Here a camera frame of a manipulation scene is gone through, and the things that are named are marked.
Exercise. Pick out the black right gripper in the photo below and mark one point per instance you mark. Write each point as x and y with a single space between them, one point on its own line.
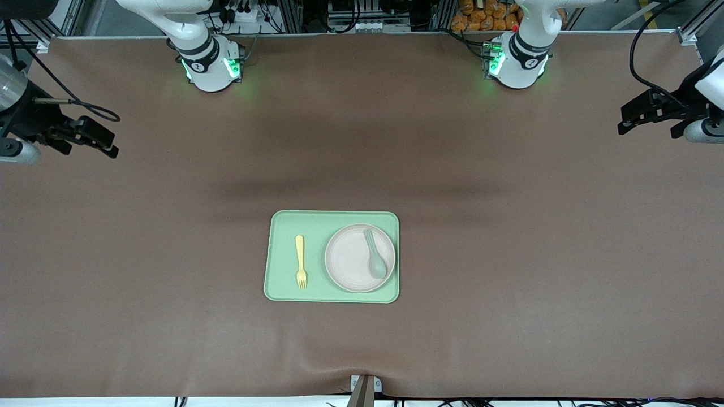
29 120

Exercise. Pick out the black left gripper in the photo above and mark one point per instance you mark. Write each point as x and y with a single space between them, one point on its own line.
680 100

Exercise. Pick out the yellow plastic fork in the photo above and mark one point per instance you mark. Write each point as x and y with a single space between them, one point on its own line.
300 254

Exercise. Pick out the beige round plate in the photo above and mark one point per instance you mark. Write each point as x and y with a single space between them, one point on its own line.
348 260

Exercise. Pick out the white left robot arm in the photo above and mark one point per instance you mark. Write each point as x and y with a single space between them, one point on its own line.
520 62

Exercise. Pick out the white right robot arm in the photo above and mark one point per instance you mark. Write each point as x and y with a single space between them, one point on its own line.
198 62

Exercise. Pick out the brown table mat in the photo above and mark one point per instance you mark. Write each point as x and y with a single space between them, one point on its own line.
169 254

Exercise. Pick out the pile of orange round items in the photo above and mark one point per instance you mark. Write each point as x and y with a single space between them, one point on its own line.
481 17

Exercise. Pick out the white power strip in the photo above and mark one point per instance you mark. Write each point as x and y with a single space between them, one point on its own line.
246 16

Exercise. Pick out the light green rectangular tray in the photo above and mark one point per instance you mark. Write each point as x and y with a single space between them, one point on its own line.
283 226

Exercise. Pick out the pale green plastic spoon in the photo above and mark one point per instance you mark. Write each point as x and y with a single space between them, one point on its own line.
378 265

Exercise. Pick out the aluminium frame profile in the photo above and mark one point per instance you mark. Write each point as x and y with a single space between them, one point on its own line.
43 46
687 37

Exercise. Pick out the metal clamp bracket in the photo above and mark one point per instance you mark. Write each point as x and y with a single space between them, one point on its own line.
365 393

